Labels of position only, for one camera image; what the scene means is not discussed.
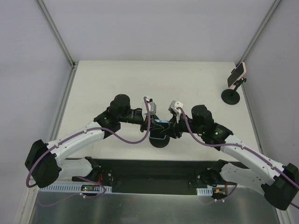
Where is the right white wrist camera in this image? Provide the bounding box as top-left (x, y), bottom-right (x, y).
top-left (168, 100), bottom-right (183, 123)

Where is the left aluminium frame post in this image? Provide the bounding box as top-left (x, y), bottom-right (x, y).
top-left (35, 0), bottom-right (76, 68)

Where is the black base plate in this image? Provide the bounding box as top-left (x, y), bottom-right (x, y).
top-left (85, 158), bottom-right (233, 195)

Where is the white cable duct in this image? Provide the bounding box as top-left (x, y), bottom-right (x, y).
top-left (39, 183), bottom-right (112, 194)
top-left (196, 187), bottom-right (213, 196)

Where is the black phone stand one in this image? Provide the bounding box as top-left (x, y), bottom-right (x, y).
top-left (149, 136), bottom-right (170, 148)

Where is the blue case phone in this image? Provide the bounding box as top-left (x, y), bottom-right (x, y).
top-left (149, 119), bottom-right (169, 140)

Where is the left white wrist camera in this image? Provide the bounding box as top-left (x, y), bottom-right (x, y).
top-left (142, 96), bottom-right (157, 117)

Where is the left white cable duct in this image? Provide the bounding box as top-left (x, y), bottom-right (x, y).
top-left (39, 183), bottom-right (112, 194)

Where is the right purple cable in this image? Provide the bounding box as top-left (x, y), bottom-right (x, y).
top-left (176, 106), bottom-right (299, 210)

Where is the right aluminium frame post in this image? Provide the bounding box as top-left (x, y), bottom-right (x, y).
top-left (235, 0), bottom-right (283, 66)

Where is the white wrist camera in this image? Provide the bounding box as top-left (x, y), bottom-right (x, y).
top-left (142, 96), bottom-right (157, 117)
top-left (168, 100), bottom-right (183, 123)

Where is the black phone stand two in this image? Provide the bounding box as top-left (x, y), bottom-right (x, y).
top-left (221, 77), bottom-right (247, 105)

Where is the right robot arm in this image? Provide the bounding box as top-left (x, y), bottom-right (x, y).
top-left (169, 101), bottom-right (299, 210)

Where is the right white cable duct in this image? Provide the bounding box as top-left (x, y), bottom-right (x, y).
top-left (196, 187), bottom-right (213, 196)

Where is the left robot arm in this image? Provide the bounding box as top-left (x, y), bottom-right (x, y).
top-left (25, 94), bottom-right (157, 188)

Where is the pink case phone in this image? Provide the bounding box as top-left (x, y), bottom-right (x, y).
top-left (227, 62), bottom-right (247, 88)

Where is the aluminium frame post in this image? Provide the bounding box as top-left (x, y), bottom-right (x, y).
top-left (35, 0), bottom-right (76, 68)
top-left (235, 0), bottom-right (283, 66)

